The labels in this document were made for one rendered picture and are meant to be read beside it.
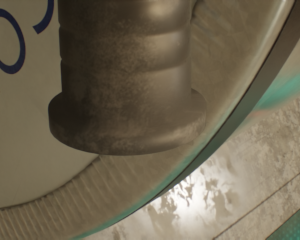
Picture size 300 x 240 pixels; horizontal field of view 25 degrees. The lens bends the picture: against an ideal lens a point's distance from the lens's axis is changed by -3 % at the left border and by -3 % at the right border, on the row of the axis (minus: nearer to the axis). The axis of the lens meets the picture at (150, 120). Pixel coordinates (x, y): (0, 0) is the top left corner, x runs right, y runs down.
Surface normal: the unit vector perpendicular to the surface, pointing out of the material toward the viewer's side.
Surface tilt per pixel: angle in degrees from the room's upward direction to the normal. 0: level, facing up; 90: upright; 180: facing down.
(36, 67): 90
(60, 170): 90
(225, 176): 0
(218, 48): 88
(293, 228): 0
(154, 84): 33
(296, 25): 53
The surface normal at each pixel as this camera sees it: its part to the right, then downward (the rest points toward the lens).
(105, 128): -0.03, -0.90
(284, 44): 0.67, 0.65
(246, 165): 0.64, -0.16
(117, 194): -0.65, 0.37
